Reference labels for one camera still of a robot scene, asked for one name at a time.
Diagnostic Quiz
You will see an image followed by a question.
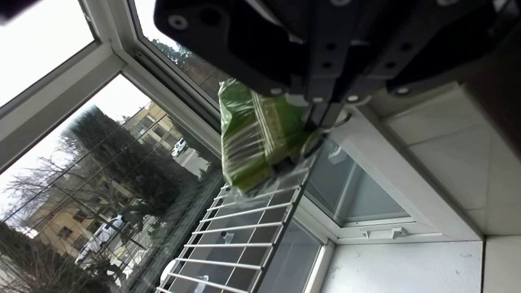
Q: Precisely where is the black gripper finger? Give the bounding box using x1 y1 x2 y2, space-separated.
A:
309 103 348 131

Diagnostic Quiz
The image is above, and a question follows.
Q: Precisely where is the green packaged sponge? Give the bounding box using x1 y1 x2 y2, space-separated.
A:
218 81 324 194

